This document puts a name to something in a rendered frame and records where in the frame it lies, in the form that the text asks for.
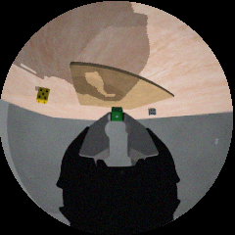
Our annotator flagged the grey die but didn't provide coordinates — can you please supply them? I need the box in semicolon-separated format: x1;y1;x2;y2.
149;109;156;116

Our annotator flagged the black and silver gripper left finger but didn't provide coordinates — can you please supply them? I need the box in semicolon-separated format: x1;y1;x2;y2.
56;112;112;189

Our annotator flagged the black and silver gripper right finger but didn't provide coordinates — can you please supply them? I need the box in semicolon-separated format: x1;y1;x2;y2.
122;112;180;183

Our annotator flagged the yellow die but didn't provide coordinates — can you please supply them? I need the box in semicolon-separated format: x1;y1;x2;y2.
36;87;50;104

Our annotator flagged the tan flat mat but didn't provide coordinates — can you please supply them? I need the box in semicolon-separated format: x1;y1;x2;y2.
70;62;174;110

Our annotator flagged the green die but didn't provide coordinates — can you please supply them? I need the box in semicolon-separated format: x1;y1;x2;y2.
111;107;123;121

